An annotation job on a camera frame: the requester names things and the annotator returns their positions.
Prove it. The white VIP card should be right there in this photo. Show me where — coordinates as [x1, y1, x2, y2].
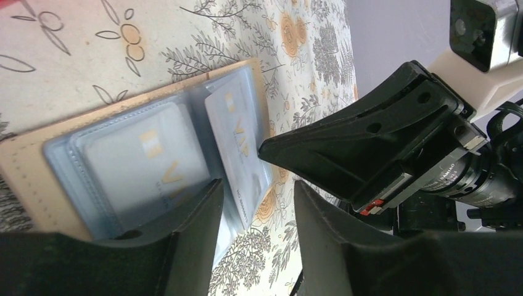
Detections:
[83, 103, 210, 229]
[204, 78, 273, 229]

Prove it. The beige card holder wallet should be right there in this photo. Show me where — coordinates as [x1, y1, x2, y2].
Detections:
[1, 59, 273, 261]

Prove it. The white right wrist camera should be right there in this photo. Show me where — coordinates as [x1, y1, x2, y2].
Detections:
[429, 0, 522, 122]

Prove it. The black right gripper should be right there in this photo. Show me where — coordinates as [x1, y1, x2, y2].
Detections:
[258, 60, 522, 236]

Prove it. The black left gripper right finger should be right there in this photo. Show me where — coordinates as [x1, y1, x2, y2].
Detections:
[294, 180, 522, 295]

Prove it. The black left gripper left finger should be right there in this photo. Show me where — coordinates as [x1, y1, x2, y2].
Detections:
[1, 179, 224, 295]

